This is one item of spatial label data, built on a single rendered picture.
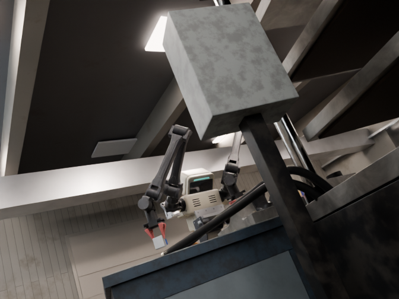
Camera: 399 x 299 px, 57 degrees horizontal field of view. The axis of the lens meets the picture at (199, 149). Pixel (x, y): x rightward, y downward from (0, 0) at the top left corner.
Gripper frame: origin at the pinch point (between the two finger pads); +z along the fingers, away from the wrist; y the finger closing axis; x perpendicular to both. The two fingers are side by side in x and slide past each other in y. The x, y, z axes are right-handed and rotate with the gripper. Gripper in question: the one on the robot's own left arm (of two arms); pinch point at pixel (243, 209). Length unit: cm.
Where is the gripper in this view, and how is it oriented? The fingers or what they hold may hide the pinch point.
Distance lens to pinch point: 207.7
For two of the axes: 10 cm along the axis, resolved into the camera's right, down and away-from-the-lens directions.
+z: 4.3, 8.9, -1.5
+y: 8.6, -3.5, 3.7
